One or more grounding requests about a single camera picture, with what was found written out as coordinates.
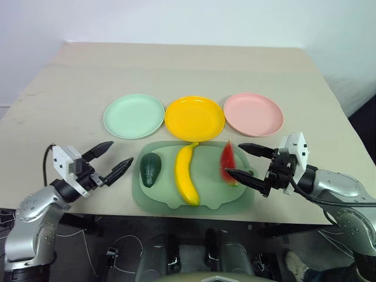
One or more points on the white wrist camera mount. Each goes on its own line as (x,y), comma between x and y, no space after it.
(299,149)
(63,160)

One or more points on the translucent green tray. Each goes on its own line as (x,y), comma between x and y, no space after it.
(210,176)

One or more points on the mint green plate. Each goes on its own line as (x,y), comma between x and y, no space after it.
(133,116)

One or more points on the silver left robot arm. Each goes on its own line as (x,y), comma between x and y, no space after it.
(32,211)

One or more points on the small black white clip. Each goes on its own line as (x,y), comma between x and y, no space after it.
(111,255)

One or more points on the pink plate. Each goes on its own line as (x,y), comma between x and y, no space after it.
(253,114)

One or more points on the dark rounded grey shape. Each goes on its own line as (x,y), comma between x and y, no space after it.
(232,255)

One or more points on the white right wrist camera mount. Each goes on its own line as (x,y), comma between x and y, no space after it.
(299,149)

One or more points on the yellow plate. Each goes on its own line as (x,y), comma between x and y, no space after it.
(194,119)

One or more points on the yellow banana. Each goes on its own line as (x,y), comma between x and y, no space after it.
(184,173)

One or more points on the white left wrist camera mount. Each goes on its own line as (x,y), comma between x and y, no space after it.
(63,160)

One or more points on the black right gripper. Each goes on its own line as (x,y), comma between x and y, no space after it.
(280,173)

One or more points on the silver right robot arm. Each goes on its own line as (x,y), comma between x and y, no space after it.
(337,183)

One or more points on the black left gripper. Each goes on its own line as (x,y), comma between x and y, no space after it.
(89,177)

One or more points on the red watermelon slice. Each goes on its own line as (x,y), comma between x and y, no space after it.
(227,160)

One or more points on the dark green avocado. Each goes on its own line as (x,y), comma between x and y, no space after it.
(150,169)

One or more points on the white shoe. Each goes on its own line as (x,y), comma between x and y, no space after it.
(295,263)

